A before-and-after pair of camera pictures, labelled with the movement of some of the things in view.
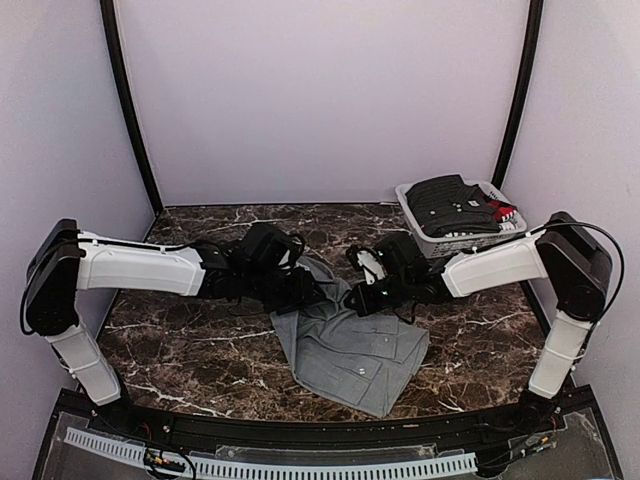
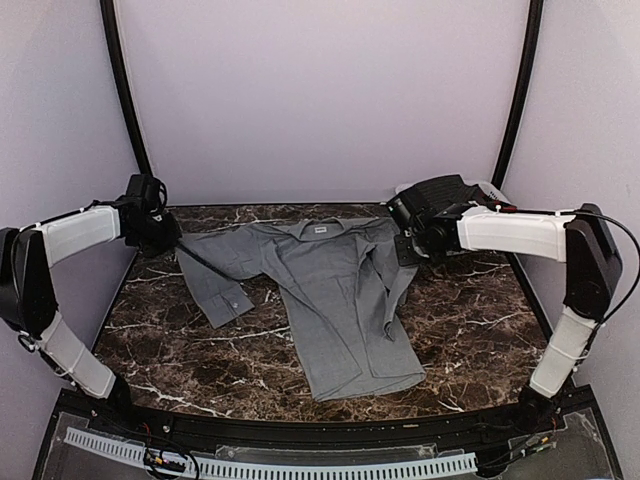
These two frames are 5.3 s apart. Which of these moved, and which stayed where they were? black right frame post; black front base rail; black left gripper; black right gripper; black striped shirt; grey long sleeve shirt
Moved: black left gripper; grey long sleeve shirt; black right gripper
Stayed: black striped shirt; black front base rail; black right frame post
